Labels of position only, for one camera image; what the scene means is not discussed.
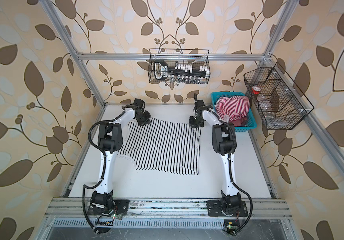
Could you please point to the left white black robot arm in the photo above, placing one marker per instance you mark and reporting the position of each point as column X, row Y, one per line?
column 107, row 137

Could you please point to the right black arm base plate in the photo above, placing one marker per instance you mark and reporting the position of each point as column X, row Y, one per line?
column 216, row 209

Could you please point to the black white handled tool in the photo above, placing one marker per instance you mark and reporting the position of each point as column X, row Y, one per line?
column 160, row 69

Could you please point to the black vial rack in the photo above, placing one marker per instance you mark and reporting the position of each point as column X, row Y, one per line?
column 189, row 73

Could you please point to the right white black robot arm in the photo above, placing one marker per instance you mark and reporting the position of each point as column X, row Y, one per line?
column 224, row 145

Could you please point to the teal plastic basket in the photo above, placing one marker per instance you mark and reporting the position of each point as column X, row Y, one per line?
column 251, row 123

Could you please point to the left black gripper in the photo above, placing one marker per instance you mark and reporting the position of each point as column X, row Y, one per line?
column 148, row 119

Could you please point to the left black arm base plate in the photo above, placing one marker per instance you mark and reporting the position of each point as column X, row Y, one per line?
column 120, row 207

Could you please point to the black wire basket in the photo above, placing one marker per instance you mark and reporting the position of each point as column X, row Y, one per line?
column 286, row 104
column 187, row 56

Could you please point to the back black wire basket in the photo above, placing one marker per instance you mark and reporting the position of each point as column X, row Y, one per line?
column 187, row 56

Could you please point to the right black wire basket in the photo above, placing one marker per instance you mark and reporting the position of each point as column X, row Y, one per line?
column 286, row 104

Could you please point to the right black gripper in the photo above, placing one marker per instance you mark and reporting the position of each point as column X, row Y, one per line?
column 192, row 124

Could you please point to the red white striped tank top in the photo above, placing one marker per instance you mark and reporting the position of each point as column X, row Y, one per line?
column 233, row 110

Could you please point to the red capped plastic bottle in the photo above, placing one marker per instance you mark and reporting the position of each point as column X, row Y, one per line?
column 256, row 90

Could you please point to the black white striped tank top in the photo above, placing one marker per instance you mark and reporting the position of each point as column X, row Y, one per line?
column 163, row 146

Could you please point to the aluminium front rail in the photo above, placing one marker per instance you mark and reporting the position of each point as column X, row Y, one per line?
column 262, row 209

